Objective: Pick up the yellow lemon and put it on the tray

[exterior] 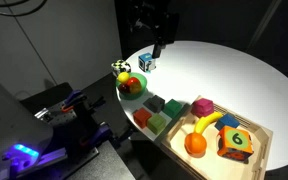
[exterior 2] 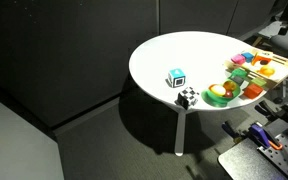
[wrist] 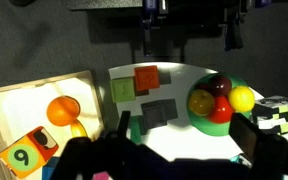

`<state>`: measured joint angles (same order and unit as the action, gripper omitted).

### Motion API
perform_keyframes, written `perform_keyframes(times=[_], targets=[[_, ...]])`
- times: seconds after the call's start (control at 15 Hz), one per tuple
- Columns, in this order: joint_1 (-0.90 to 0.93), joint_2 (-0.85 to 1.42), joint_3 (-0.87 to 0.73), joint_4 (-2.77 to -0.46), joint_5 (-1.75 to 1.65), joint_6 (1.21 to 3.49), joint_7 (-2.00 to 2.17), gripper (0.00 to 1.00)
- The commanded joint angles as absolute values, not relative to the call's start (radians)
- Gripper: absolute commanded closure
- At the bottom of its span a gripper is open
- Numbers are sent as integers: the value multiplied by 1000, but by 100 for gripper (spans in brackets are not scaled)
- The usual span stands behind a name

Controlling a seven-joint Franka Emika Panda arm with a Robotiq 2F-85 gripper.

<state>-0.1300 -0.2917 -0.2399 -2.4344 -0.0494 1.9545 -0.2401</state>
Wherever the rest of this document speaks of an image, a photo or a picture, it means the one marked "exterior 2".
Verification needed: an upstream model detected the white table leg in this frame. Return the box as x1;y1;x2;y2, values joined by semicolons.
174;109;187;157

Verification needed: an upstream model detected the black flat plate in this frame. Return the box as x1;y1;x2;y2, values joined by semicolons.
217;138;280;180

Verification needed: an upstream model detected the blue white marker cube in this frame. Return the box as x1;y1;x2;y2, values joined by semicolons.
167;68;187;89

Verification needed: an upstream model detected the grey office chair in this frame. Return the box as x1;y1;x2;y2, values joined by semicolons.
269;33;288;57

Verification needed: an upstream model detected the orange arch block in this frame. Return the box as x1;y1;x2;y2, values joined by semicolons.
251;51;272;67

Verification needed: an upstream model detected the orange cube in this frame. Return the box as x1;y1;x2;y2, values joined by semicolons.
243;83;264;100

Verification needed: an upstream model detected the light grey panel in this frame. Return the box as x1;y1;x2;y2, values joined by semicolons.
0;91;65;180

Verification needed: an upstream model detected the orange toy fruit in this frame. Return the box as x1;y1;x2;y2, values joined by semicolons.
257;65;276;78

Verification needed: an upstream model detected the grey cube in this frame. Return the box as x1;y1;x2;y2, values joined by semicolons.
232;75;245;86

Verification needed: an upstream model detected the wooden slatted tray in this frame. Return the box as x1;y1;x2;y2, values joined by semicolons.
223;48;288;92

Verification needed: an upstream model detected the green plastic bowl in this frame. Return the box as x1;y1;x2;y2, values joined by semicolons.
201;79;242;108

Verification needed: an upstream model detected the purple clamp with orange trigger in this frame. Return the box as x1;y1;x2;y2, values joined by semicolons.
249;121;284;152

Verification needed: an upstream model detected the black blue clamp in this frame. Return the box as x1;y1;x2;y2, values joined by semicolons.
221;120;246;142

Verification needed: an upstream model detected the small blue cube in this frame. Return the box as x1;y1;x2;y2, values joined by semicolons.
240;51;255;63

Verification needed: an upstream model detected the light green cube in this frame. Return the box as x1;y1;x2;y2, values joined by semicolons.
251;77;268;88

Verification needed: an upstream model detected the pink cube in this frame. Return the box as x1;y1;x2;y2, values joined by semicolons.
230;53;247;65

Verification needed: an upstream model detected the black white checkerboard cube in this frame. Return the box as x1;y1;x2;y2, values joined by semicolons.
176;86;200;110

